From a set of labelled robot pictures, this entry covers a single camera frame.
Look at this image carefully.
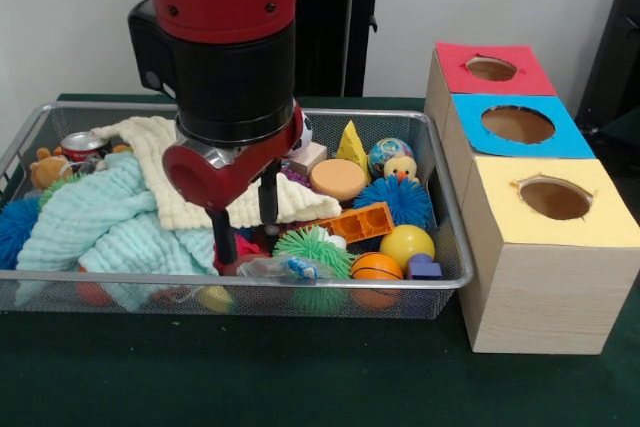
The dark green table cloth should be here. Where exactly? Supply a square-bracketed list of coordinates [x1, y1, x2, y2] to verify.
[0, 92, 640, 427]

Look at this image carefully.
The blue spiky ball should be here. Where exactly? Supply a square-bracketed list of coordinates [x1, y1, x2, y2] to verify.
[352, 175, 434, 231]

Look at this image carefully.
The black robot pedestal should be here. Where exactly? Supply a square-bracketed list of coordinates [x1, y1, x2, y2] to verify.
[294, 0, 404, 98]

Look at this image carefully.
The globe print ball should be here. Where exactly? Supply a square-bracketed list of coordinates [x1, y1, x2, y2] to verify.
[368, 136, 415, 179]

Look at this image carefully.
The orange foam disc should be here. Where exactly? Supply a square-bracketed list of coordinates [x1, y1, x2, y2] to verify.
[308, 158, 369, 200]

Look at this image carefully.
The small orange basketball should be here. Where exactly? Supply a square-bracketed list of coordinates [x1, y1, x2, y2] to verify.
[349, 250, 406, 311]

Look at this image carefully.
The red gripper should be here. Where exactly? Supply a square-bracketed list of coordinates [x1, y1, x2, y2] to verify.
[162, 101, 305, 266]

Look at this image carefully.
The wooden box with three holes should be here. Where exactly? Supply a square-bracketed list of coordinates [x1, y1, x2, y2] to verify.
[423, 41, 640, 356]

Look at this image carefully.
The black upright panel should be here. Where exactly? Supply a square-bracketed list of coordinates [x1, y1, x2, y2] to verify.
[574, 0, 640, 136]

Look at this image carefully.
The shallow mesh bin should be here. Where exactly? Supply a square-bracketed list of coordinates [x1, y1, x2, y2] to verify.
[0, 101, 474, 321]

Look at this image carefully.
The orange building brick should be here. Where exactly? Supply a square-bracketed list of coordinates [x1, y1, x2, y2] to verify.
[307, 201, 396, 244]

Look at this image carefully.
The mint green waffle cloth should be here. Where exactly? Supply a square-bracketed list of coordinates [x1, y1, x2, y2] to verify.
[14, 151, 221, 312]

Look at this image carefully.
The cream waffle cloth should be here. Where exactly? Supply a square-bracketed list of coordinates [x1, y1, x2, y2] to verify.
[92, 115, 344, 231]

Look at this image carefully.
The yellow ball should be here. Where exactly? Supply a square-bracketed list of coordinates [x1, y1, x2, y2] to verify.
[379, 224, 436, 271]

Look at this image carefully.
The green spiky ball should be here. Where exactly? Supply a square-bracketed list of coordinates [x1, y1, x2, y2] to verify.
[272, 225, 357, 316]

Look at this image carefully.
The clear plastic packet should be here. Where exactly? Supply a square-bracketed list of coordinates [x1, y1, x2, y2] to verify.
[234, 254, 335, 281]

